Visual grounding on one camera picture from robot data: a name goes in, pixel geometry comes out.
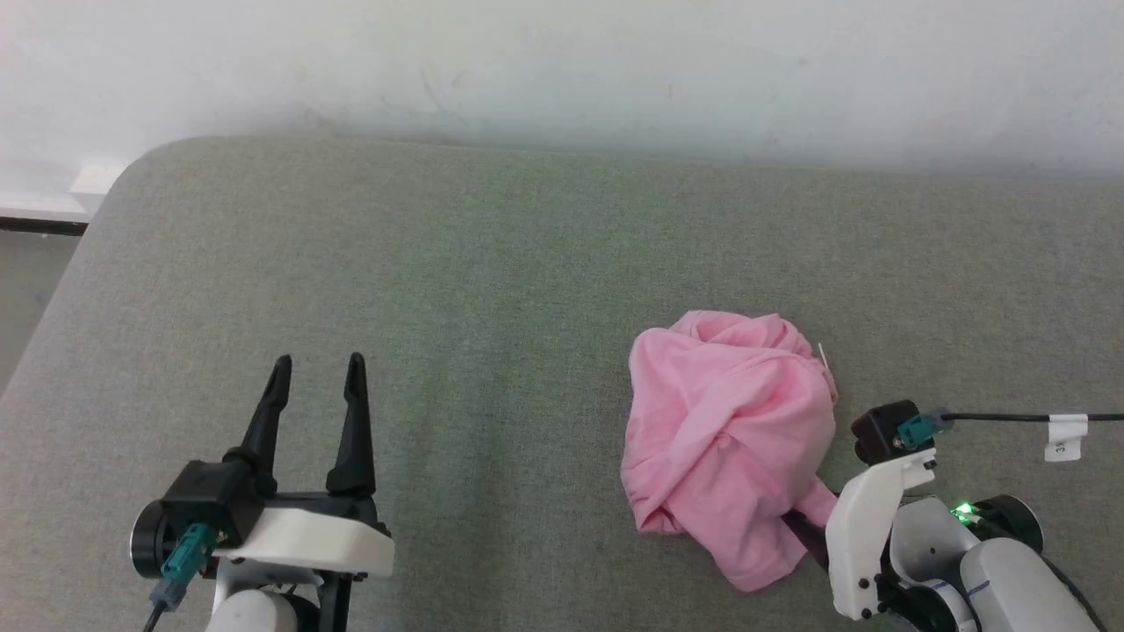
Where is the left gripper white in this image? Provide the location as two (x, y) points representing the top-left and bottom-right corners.
(216, 352), (396, 578)

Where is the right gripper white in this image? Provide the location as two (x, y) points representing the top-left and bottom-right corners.
(783, 447), (938, 621)

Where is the pink garment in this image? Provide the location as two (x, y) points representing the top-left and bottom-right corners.
(620, 310), (840, 593)

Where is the grey-green fabric sofa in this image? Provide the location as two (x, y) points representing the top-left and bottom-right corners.
(0, 134), (1124, 632)

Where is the black skirting strip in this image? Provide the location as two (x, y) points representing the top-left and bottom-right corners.
(0, 215), (90, 237)

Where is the left camera cable teal plug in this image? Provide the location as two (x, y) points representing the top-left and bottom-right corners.
(143, 523), (220, 632)

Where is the camera cable teal plug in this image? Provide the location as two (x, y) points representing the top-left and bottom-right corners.
(896, 407), (1124, 451)
(143, 523), (220, 632)

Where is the right camera cable teal plug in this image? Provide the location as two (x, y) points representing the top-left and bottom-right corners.
(896, 407), (1124, 451)

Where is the white cable label tag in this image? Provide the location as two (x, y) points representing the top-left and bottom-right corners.
(1044, 413), (1090, 463)

